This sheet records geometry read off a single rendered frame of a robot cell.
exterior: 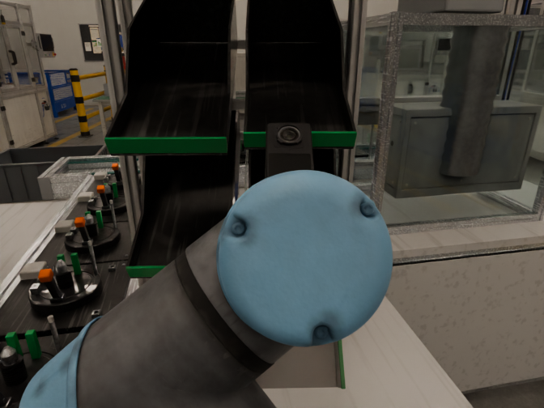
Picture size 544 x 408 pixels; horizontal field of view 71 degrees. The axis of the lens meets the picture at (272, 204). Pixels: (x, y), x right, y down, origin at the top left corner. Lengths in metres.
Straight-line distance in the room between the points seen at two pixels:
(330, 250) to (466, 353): 1.61
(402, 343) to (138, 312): 0.79
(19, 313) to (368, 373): 0.70
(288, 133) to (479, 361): 1.55
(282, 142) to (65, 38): 11.70
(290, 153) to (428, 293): 1.15
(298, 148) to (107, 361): 0.25
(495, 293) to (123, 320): 1.52
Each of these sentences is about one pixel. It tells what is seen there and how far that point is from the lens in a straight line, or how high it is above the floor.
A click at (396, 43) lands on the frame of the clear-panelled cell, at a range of 1.23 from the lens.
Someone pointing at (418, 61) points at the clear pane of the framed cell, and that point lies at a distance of 1.28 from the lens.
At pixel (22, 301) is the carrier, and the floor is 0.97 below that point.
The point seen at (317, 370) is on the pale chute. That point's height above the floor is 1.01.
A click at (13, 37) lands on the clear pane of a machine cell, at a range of 7.07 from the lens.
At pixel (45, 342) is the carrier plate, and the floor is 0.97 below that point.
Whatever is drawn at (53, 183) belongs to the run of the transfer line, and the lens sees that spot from 1.86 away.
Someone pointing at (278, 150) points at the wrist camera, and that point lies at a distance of 0.37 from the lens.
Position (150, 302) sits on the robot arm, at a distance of 0.19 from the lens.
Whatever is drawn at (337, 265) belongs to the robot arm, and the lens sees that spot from 0.15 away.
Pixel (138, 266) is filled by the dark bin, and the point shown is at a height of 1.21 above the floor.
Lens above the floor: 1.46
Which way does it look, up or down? 22 degrees down
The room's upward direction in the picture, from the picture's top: straight up
